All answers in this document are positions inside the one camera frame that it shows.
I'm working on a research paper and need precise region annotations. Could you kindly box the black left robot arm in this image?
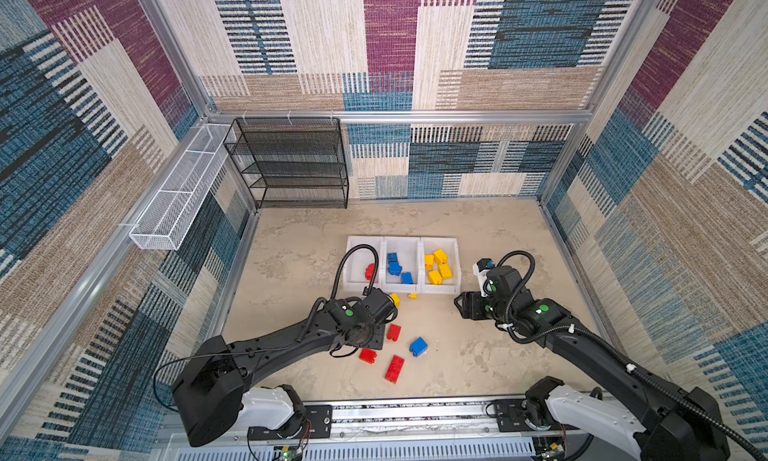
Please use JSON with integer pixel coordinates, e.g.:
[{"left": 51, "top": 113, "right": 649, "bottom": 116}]
[{"left": 171, "top": 287, "right": 398, "bottom": 448}]

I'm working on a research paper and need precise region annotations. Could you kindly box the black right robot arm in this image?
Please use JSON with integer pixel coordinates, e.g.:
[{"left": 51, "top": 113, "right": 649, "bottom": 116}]
[{"left": 454, "top": 258, "right": 734, "bottom": 460}]

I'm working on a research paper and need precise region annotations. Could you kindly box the long red lego brick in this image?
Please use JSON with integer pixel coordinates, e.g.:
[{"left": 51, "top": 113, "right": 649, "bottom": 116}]
[{"left": 385, "top": 355, "right": 405, "bottom": 384}]

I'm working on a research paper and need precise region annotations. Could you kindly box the white right plastic bin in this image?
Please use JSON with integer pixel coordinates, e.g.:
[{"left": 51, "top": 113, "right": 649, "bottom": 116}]
[{"left": 417, "top": 237, "right": 462, "bottom": 296}]

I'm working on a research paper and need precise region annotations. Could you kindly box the white plastic bin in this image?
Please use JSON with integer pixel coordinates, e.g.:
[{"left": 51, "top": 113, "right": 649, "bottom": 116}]
[
  {"left": 341, "top": 235, "right": 385, "bottom": 295},
  {"left": 417, "top": 237, "right": 462, "bottom": 296},
  {"left": 383, "top": 236, "right": 423, "bottom": 294}
]

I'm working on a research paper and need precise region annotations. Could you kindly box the white left plastic bin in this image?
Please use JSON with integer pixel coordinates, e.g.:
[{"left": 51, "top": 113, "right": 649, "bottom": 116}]
[{"left": 341, "top": 235, "right": 385, "bottom": 295}]

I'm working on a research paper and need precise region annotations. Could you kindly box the white middle plastic bin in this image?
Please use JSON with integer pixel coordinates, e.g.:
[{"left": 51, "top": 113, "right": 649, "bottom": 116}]
[{"left": 383, "top": 236, "right": 423, "bottom": 294}]

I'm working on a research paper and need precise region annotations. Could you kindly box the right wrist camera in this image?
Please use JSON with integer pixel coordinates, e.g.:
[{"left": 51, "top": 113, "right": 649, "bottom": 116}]
[{"left": 473, "top": 258, "right": 495, "bottom": 292}]

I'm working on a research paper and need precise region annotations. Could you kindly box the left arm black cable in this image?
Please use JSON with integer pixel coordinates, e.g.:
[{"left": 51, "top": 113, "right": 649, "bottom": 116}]
[{"left": 329, "top": 243, "right": 382, "bottom": 303}]

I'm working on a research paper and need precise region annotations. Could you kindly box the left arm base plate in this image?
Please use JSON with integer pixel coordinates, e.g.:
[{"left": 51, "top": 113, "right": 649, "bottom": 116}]
[{"left": 247, "top": 404, "right": 333, "bottom": 441}]

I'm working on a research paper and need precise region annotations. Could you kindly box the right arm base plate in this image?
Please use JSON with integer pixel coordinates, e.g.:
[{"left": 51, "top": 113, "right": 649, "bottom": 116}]
[{"left": 486, "top": 398, "right": 562, "bottom": 433}]

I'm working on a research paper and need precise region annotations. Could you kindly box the aluminium front rail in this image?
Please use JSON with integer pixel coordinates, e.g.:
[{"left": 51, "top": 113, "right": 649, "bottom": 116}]
[{"left": 149, "top": 395, "right": 628, "bottom": 460}]

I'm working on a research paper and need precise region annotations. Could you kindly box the black wire shelf rack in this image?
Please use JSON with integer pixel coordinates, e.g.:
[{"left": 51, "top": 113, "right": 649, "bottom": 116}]
[{"left": 224, "top": 117, "right": 350, "bottom": 209}]

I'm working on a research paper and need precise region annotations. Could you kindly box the white wire mesh basket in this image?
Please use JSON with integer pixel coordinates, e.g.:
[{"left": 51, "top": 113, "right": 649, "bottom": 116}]
[{"left": 130, "top": 124, "right": 229, "bottom": 251}]

